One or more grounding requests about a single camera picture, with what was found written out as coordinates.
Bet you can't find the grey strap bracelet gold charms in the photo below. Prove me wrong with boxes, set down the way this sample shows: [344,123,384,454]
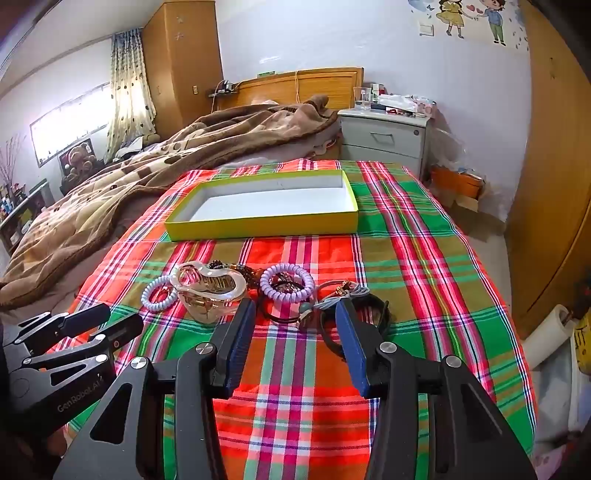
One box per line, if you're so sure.
[299,281,371,330]

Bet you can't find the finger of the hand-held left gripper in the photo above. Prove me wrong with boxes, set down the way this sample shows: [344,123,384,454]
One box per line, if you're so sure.
[32,314,145,370]
[16,304,112,344]

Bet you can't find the cartoon children wall sticker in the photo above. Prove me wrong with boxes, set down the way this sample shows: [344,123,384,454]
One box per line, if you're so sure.
[409,0,529,54]

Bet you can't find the yellow cardboard box tray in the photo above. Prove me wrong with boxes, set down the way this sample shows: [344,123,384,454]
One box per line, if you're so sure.
[165,169,359,242]

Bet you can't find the low cluttered shelf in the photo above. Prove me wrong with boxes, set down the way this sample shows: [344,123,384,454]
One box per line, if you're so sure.
[0,180,56,254]

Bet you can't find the wooden cabinet side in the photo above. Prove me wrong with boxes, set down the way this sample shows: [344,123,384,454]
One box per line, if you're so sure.
[505,0,591,328]

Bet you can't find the wooden headboard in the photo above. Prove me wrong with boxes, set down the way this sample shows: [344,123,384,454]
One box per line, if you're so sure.
[217,67,364,112]

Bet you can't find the spotted curtain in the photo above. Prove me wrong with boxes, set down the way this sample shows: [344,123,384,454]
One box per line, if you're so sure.
[107,30,158,151]

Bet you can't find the white paper roll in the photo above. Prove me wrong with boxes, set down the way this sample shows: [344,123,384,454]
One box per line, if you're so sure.
[524,305,578,370]

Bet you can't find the pink bed sheet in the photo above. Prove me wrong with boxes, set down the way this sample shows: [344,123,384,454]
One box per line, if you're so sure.
[314,134,342,158]

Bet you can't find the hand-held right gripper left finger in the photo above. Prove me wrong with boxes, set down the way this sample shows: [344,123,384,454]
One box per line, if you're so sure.
[54,298,257,480]

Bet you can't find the purple spiral hair tie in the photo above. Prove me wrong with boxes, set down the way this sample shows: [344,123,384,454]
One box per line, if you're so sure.
[259,264,315,304]

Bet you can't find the bright window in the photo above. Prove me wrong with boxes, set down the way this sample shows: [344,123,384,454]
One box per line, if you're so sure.
[30,83,114,164]

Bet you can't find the plaid bed cloth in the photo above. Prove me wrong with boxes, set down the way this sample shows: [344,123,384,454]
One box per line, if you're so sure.
[65,159,539,480]

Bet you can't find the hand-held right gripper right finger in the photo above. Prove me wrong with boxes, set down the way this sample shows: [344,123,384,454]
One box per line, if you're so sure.
[335,298,539,480]

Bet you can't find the orange storage box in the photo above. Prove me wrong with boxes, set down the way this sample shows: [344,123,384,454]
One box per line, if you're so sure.
[431,166,485,201]

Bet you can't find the tall wooden wardrobe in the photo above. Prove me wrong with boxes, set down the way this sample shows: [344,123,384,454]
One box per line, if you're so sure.
[141,0,225,139]

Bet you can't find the black wristband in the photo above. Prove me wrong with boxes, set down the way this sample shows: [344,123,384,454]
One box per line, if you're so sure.
[318,295,391,361]

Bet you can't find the brown beaded bracelet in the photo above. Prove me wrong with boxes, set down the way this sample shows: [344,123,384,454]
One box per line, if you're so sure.
[208,260,266,291]

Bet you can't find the brown patterned blanket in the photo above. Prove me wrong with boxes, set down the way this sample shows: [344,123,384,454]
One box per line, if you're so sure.
[0,95,340,310]

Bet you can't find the clutter of small packets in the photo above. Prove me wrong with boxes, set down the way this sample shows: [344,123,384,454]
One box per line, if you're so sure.
[372,83,437,118]

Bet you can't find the brown teddy bear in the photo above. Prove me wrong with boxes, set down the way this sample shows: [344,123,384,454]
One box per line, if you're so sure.
[60,143,98,182]

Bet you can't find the pale spiral hair tie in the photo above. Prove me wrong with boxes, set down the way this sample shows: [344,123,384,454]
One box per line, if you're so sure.
[142,275,178,311]

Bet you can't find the clear hair claw clip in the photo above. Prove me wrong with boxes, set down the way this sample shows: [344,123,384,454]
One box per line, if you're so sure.
[168,261,247,324]

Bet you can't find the grey nightstand with drawers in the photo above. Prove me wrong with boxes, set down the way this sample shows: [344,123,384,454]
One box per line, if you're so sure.
[337,108,432,178]

